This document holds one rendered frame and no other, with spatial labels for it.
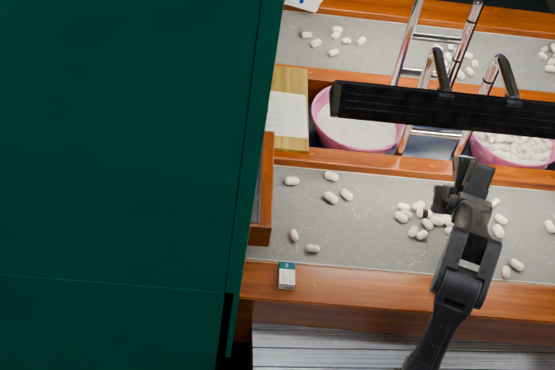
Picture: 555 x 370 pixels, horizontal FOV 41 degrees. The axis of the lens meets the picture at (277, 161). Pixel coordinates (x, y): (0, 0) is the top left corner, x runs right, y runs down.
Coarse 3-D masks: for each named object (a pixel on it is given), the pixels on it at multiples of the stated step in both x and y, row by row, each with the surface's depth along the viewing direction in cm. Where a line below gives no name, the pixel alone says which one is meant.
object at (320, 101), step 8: (328, 88) 207; (320, 96) 206; (328, 96) 208; (312, 104) 201; (320, 104) 207; (312, 112) 199; (320, 128) 195; (400, 128) 203; (320, 136) 199; (328, 136) 193; (320, 144) 203; (328, 144) 197; (336, 144) 194; (392, 144) 194; (368, 152) 194; (376, 152) 195; (384, 152) 198
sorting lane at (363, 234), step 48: (288, 192) 182; (336, 192) 184; (384, 192) 186; (432, 192) 188; (528, 192) 192; (288, 240) 172; (336, 240) 174; (384, 240) 176; (432, 240) 177; (528, 240) 181
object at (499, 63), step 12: (432, 48) 168; (432, 60) 170; (492, 60) 171; (504, 60) 166; (432, 72) 174; (444, 72) 161; (492, 72) 173; (504, 72) 164; (420, 84) 176; (444, 84) 158; (492, 84) 176; (504, 84) 162; (444, 96) 157; (504, 96) 160; (516, 96) 158; (408, 132) 187; (420, 132) 188; (432, 132) 188; (444, 132) 188; (456, 132) 189; (468, 132) 187; (456, 144) 191
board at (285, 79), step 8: (280, 72) 208; (288, 72) 208; (296, 72) 209; (304, 72) 209; (280, 80) 206; (288, 80) 206; (296, 80) 206; (304, 80) 207; (272, 88) 203; (280, 88) 203; (288, 88) 204; (296, 88) 204; (304, 88) 204; (280, 136) 190; (280, 144) 188; (288, 144) 189; (296, 144) 189; (304, 144) 189; (296, 152) 188; (304, 152) 188
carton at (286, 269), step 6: (282, 264) 162; (288, 264) 162; (294, 264) 162; (282, 270) 161; (288, 270) 161; (294, 270) 161; (282, 276) 160; (288, 276) 160; (294, 276) 160; (282, 282) 158; (288, 282) 159; (294, 282) 159; (282, 288) 159; (288, 288) 159
